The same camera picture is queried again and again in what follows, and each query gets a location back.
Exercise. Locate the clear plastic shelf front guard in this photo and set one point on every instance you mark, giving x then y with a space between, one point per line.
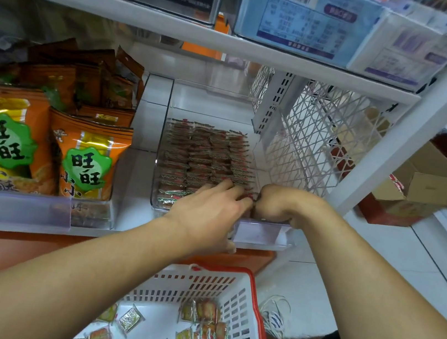
17 208

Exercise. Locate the blue product box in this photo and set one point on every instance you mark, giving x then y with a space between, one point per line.
309 17

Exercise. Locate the pile of small snack packets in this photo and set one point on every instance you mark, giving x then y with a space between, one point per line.
199 331

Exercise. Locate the white metal shelf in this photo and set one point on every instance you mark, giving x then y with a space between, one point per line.
226 42

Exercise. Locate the brown cardboard box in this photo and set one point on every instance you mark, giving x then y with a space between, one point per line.
421 193

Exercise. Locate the person's right shoe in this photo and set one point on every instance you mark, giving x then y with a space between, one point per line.
273 315

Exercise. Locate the row of small snack packets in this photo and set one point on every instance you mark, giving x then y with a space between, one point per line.
200 155

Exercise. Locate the white perforated side panel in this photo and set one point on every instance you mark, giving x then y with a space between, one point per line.
312 134

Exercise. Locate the person's left forearm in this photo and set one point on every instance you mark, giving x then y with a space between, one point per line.
39 282

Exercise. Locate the white basket with red rim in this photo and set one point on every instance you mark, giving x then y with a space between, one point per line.
245 305

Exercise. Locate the white product box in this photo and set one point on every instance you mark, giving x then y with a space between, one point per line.
408 52

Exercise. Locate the group of orange snack bags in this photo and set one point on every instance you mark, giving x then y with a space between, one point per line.
52 142

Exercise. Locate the person's right hand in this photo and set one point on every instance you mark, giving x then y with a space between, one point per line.
285 203

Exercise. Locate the person's right forearm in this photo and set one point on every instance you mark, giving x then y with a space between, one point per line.
388 301

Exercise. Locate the person's left hand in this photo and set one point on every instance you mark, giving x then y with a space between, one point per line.
209 211

